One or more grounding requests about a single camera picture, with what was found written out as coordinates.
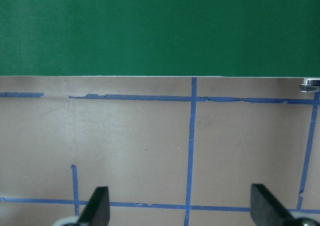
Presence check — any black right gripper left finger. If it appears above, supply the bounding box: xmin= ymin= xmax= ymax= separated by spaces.
xmin=75 ymin=186 xmax=110 ymax=226

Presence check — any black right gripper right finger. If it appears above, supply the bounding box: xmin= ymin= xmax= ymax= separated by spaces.
xmin=250 ymin=183 xmax=300 ymax=226

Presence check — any green conveyor belt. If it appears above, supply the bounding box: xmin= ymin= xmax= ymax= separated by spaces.
xmin=0 ymin=0 xmax=320 ymax=78

